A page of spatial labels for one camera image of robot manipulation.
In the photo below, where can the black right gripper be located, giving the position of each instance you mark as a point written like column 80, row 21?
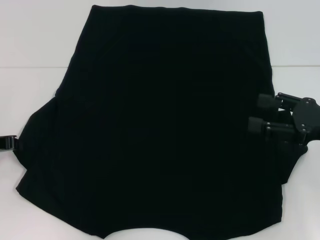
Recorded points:
column 306, row 117

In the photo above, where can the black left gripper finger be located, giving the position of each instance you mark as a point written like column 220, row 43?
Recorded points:
column 7, row 142

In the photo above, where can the black t-shirt with FREE print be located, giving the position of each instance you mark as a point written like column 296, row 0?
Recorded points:
column 160, row 120

